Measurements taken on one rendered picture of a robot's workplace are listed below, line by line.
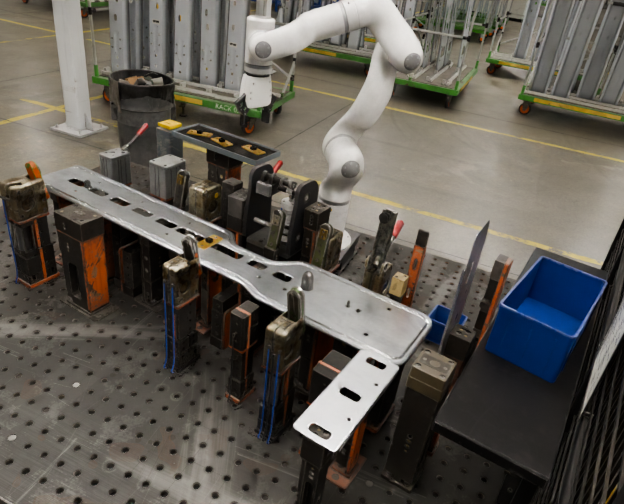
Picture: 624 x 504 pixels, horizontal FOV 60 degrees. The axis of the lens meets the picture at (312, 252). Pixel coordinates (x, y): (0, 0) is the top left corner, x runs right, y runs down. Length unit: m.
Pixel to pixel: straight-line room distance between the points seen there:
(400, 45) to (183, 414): 1.22
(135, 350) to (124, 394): 0.17
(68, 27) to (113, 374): 3.98
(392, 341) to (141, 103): 3.33
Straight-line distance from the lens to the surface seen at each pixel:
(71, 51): 5.27
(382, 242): 1.43
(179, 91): 5.84
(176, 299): 1.44
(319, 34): 1.73
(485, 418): 1.15
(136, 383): 1.58
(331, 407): 1.11
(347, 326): 1.31
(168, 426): 1.47
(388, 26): 1.77
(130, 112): 4.37
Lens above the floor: 1.80
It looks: 30 degrees down
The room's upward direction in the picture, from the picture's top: 8 degrees clockwise
